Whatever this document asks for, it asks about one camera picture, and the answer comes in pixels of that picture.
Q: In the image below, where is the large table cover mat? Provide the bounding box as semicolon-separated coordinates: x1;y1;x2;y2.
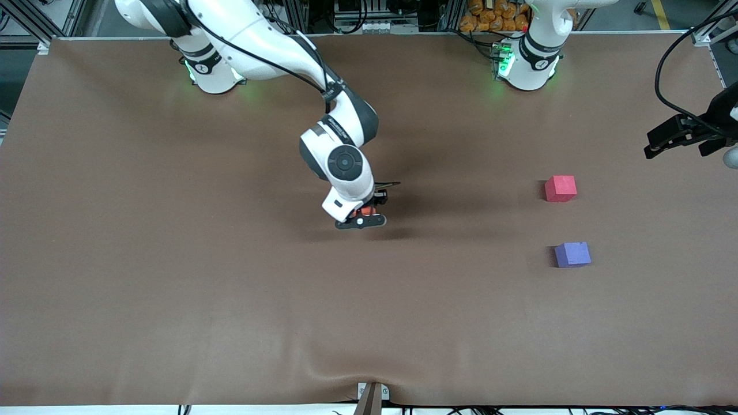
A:
0;32;738;407

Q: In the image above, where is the red foam block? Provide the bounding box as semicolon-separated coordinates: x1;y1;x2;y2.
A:
544;175;577;203

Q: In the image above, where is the blue-purple foam block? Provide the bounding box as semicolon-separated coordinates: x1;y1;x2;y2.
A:
555;242;592;268

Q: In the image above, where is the white power strip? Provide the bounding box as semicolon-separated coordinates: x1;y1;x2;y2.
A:
333;17;420;34

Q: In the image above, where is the brown support bar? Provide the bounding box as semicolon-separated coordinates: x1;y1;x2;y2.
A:
353;383;383;415

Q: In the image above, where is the pile of orange objects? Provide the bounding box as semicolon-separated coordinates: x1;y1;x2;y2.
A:
460;0;531;33

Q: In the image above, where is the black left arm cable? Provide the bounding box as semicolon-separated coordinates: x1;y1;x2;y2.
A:
654;17;738;129

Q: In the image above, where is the aluminium frame profile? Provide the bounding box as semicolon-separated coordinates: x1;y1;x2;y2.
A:
285;0;309;34
691;0;738;47
0;0;87;52
438;0;462;32

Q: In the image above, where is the metal table clamp bracket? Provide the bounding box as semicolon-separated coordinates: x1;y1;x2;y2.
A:
357;382;390;402

